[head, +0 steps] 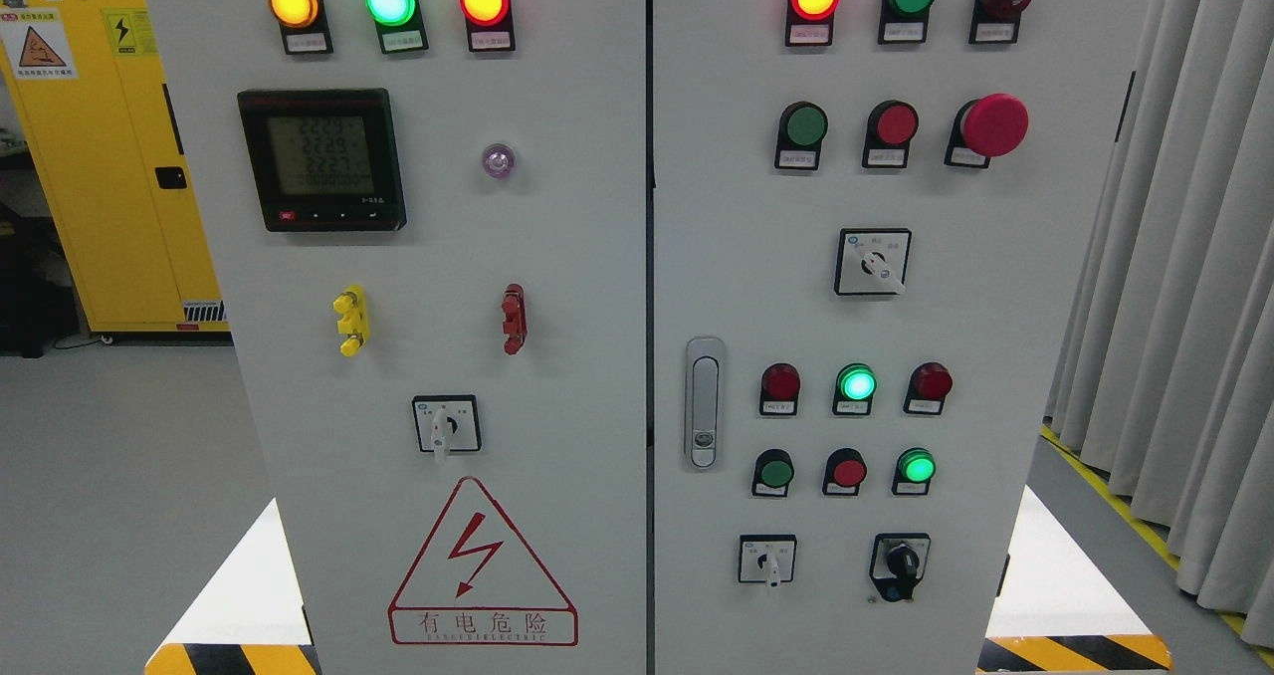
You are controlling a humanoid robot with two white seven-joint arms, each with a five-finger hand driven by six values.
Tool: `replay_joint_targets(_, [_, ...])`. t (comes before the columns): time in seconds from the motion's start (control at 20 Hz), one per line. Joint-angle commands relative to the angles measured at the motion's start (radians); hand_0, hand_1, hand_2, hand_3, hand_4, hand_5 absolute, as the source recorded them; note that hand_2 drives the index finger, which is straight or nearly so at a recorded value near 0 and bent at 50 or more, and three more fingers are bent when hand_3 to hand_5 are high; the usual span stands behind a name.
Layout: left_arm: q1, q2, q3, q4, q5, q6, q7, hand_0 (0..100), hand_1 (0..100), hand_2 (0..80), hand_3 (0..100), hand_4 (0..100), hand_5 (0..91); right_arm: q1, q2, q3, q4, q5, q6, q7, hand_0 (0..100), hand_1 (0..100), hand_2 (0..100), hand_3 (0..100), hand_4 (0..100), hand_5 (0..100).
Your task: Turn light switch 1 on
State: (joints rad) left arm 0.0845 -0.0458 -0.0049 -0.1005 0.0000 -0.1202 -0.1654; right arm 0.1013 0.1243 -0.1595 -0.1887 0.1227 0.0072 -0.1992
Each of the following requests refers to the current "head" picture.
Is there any white rotary light switch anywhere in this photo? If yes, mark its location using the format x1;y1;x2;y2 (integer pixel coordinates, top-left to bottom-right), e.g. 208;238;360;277
412;394;483;464

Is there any small clear pilot light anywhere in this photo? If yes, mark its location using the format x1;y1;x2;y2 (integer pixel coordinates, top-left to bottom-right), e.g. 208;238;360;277
482;143;516;180

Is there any red terminal connector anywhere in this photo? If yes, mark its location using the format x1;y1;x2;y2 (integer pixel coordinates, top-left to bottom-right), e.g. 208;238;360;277
501;281;529;354

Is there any dark red indicator lamp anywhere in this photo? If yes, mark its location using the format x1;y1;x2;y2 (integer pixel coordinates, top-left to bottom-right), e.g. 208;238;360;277
758;362;801;416

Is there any green push button lower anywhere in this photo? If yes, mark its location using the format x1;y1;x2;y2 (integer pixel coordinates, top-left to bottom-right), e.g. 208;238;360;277
750;448;792;498

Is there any green push button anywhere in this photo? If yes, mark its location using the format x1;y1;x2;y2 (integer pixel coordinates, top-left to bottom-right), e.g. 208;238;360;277
773;101;828;171
750;448;792;498

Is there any lit green lamp middle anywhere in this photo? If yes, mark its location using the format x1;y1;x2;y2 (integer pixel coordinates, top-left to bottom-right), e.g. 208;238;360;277
831;362;878;416

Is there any white rotary selector upper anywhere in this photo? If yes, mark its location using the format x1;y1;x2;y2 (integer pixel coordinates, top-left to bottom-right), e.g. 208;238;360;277
833;229;912;297

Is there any white rotary selector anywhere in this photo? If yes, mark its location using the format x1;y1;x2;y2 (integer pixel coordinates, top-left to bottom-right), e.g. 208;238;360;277
736;534;799;587
833;229;912;297

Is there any grey cabinet left door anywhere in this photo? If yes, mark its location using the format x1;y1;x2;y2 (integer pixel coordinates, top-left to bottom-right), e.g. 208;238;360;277
147;0;647;674

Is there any grey cabinet door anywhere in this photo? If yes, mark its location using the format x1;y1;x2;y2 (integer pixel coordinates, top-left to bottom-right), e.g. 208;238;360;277
147;0;647;674
652;0;1150;674

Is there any green push button upper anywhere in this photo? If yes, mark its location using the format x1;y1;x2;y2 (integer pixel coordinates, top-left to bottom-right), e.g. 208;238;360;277
773;101;828;171

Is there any red push button lower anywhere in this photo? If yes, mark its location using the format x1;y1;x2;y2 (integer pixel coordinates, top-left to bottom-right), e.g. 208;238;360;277
822;447;868;497

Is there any red push button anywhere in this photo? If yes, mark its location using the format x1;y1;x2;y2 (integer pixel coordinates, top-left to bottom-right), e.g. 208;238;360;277
822;447;868;497
861;101;919;168

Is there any grey cabinet right door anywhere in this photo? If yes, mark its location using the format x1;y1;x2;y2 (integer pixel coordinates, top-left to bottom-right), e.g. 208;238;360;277
652;0;1150;674

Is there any white rotary selector lower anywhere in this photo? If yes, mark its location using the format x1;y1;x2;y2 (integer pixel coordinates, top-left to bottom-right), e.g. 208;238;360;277
736;534;799;587

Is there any yellow terminal connector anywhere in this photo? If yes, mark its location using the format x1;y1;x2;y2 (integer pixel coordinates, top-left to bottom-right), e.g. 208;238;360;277
333;284;369;357

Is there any dark red lamp right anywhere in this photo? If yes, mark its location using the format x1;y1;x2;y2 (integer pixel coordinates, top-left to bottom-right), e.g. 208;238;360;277
905;360;953;416

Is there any red electric danger sign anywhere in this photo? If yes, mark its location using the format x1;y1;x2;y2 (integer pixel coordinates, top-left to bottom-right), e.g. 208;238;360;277
387;478;578;647

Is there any lit green button lower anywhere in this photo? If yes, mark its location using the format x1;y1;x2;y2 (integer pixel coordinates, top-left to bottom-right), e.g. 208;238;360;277
891;447;936;497

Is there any red push button upper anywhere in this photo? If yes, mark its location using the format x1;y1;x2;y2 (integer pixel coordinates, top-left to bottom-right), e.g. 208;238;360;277
861;101;919;168

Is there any lit red indicator lamp left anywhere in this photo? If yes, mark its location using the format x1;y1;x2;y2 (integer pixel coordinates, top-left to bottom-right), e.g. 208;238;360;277
459;0;516;53

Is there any black digital power meter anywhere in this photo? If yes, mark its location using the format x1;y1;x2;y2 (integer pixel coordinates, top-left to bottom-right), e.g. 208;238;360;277
237;87;408;232

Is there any lit red lamp right door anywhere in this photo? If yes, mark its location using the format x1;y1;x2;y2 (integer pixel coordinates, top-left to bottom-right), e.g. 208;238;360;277
784;0;840;48

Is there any lit green indicator lamp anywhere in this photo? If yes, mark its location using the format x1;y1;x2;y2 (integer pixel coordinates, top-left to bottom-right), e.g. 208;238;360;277
364;0;429;55

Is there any red emergency stop button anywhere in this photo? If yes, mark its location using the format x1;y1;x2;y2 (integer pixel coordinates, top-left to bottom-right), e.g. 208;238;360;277
944;93;1031;168

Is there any dark green indicator lamp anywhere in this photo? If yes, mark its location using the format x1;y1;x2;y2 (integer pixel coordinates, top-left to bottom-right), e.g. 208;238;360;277
878;0;936;45

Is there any amber indicator lamp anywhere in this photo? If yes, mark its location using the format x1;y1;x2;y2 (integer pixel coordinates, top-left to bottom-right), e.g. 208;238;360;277
269;0;333;55

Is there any dark red buzzer lamp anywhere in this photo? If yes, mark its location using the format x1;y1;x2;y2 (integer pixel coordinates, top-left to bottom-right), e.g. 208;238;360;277
968;0;1032;45

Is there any grey curtain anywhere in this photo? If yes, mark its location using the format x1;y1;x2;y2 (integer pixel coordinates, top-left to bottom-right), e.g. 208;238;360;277
1046;0;1273;648

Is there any left hazard striped base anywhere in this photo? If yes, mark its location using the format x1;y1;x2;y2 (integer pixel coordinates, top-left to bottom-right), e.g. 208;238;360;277
144;498;321;675

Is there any hazard striped base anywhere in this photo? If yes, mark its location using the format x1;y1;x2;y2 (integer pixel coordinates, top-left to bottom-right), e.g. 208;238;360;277
144;498;321;675
976;485;1173;674

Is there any right hazard striped base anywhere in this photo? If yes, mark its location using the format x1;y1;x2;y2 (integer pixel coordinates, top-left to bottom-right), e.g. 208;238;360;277
976;485;1173;674

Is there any yellow safety cabinet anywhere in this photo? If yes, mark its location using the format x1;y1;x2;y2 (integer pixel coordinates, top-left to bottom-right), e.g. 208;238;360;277
3;0;229;335

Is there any grey door lock handle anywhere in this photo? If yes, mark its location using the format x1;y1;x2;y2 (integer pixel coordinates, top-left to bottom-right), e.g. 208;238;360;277
684;336;727;470

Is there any black key selector switch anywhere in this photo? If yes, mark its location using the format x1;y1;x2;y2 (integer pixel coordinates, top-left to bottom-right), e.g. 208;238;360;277
868;534;933;602

